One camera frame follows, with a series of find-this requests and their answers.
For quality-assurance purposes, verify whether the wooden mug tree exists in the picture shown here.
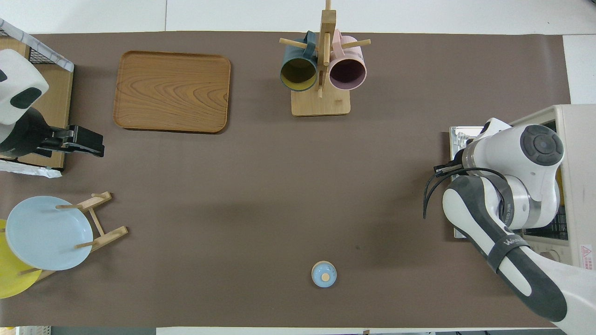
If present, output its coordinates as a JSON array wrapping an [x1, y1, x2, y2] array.
[[279, 0, 372, 117]]

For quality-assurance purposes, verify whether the white checked cloth liner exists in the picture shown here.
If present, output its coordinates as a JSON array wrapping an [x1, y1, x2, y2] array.
[[0, 19, 75, 179]]

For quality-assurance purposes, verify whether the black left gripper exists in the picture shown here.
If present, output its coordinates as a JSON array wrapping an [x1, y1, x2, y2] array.
[[0, 108, 105, 159]]

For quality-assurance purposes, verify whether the wooden plate rack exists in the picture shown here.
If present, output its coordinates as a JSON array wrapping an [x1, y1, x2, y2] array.
[[19, 191, 129, 282]]

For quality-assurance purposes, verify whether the metal oven rack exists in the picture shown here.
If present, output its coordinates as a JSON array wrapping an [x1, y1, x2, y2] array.
[[531, 205, 569, 241]]

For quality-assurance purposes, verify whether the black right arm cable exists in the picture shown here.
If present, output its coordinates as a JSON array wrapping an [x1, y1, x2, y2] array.
[[423, 161, 508, 219]]

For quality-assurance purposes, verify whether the beige toaster oven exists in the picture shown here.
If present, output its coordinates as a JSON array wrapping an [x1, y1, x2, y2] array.
[[449, 104, 596, 268]]

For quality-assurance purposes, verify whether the black wire basket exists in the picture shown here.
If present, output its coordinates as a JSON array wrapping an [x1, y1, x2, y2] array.
[[0, 19, 75, 179]]

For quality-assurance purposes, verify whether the light blue plate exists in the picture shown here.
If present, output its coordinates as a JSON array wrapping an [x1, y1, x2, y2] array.
[[5, 196, 94, 271]]

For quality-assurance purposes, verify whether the brown table mat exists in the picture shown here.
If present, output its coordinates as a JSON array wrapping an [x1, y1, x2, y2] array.
[[0, 32, 572, 328]]

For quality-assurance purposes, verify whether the dark teal mug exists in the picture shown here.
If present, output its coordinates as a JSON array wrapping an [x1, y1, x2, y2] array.
[[279, 31, 318, 93]]

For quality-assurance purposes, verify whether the pink mug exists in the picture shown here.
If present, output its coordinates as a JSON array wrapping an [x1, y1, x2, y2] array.
[[329, 29, 368, 91]]

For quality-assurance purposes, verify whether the wooden tray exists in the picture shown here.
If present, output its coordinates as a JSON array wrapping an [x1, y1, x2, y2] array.
[[113, 50, 231, 134]]

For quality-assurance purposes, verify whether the small blue lid wooden knob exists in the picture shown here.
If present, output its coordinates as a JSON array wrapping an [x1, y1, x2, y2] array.
[[311, 261, 338, 288]]

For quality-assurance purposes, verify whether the yellow plate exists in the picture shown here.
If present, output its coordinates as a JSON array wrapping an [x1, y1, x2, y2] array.
[[0, 219, 42, 299]]

